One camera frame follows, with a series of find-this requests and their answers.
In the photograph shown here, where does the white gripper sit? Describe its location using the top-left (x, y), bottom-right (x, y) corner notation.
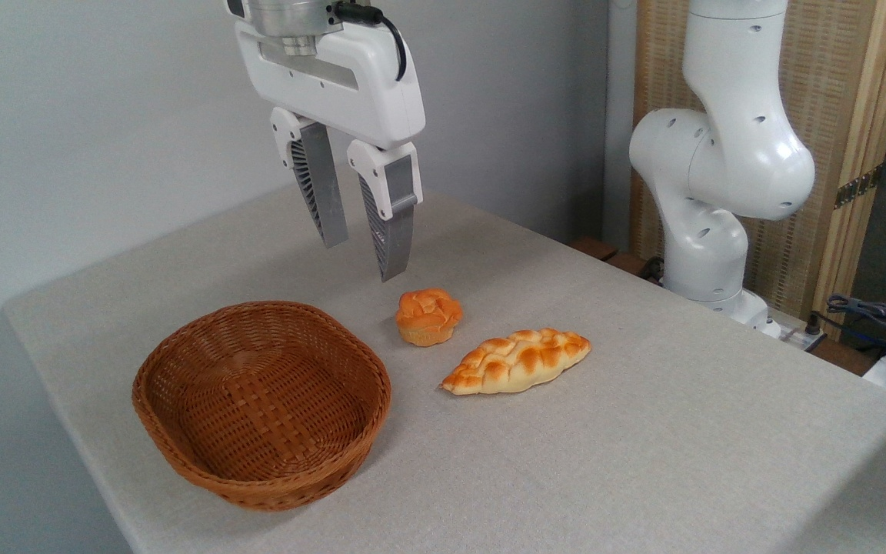
top-left (234, 19), bottom-right (426, 282)

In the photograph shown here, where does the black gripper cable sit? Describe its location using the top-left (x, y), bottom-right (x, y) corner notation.
top-left (333, 2), bottom-right (408, 82)

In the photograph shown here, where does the bundle of dark cables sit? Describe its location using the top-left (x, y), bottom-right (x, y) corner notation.
top-left (826, 294), bottom-right (886, 356)

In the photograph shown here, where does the brown wicker basket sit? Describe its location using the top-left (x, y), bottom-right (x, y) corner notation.
top-left (132, 301), bottom-right (392, 512)

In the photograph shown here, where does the long braided bread loaf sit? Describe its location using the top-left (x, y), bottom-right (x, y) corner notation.
top-left (440, 329), bottom-right (592, 396)

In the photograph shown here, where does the metal screen hinge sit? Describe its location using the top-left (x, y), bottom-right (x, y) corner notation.
top-left (834, 165), bottom-right (884, 210)

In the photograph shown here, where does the small round bread roll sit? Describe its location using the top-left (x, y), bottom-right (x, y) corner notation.
top-left (395, 289), bottom-right (464, 347)

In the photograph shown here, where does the grey tablecloth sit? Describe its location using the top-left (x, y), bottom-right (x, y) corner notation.
top-left (3, 165), bottom-right (886, 554)

